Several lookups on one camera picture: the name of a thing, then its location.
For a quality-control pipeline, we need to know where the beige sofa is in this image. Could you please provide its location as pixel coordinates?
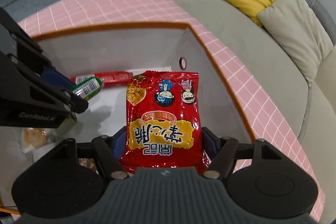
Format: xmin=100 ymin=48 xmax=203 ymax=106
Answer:
xmin=115 ymin=0 xmax=336 ymax=224

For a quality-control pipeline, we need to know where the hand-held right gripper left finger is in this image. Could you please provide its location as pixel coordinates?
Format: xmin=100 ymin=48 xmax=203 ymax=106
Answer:
xmin=47 ymin=126 xmax=129 ymax=180

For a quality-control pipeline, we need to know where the orange cardboard box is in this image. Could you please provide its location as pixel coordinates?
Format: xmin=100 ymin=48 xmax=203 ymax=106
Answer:
xmin=0 ymin=21 xmax=257 ymax=215

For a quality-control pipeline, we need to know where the green sausage stick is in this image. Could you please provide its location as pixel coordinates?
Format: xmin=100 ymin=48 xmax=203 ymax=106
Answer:
xmin=72 ymin=76 xmax=103 ymax=101

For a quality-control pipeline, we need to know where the red sausage stick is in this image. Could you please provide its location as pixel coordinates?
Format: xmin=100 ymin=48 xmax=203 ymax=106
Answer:
xmin=70 ymin=71 xmax=133 ymax=88

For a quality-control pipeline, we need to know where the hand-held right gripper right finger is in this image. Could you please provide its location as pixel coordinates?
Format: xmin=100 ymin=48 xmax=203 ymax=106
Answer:
xmin=202 ymin=127 xmax=287 ymax=179

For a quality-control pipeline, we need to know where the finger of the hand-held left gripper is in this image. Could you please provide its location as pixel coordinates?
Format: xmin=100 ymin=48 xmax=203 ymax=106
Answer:
xmin=0 ymin=7 xmax=77 ymax=92
xmin=0 ymin=52 xmax=89 ymax=113

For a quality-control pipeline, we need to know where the beige pillow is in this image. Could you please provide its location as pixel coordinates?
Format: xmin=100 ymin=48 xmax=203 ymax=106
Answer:
xmin=257 ymin=0 xmax=334 ymax=88

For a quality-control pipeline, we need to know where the white yellow pastry packet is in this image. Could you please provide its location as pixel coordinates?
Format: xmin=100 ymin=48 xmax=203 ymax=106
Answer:
xmin=21 ymin=112 xmax=78 ymax=153

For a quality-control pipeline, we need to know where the pink checkered tablecloth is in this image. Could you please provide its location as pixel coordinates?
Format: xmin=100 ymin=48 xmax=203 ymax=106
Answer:
xmin=16 ymin=0 xmax=327 ymax=223

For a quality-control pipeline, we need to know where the grey striped pillow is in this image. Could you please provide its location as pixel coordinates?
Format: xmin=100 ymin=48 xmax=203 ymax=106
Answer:
xmin=282 ymin=0 xmax=336 ymax=47

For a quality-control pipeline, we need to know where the clear packet of brown nuts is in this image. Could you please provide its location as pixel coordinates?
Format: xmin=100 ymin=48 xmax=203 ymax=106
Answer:
xmin=79 ymin=158 xmax=99 ymax=174

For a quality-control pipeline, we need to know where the red snack packet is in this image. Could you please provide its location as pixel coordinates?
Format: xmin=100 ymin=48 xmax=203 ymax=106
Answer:
xmin=120 ymin=70 xmax=210 ymax=174

